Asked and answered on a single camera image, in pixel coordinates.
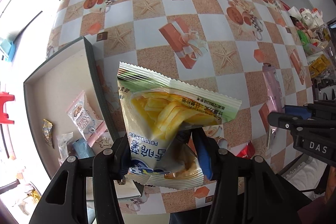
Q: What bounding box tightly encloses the light blue snack bar wrapper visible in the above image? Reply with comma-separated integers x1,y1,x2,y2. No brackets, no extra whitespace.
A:
72,138,95,159

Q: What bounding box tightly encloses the pink crispy cranberry packet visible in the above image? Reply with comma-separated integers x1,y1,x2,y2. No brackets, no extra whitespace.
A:
66,91,108,147

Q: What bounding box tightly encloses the clear chocolate cake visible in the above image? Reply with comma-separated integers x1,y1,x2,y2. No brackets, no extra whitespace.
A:
57,132,74,162

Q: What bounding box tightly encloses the floral yellow candy packet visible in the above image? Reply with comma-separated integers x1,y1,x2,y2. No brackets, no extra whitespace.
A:
43,119,54,148

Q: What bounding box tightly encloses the potato sticks bag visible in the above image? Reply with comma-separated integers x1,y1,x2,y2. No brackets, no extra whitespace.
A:
117,62,242,189

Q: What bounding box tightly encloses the pink long snack wrapper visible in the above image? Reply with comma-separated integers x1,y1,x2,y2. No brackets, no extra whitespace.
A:
262,63,284,148

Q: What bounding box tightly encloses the red snack wrapper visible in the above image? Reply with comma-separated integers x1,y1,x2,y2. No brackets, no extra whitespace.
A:
236,141,255,159

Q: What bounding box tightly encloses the cardboard tray box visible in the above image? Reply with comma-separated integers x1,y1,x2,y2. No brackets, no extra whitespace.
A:
23,36,126,178

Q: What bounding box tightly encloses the red plastic stool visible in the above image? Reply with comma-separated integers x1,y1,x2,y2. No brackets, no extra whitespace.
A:
0,92,15,124

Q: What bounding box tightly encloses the blue dustpan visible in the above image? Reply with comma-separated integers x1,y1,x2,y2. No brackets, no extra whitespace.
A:
0,39,16,62

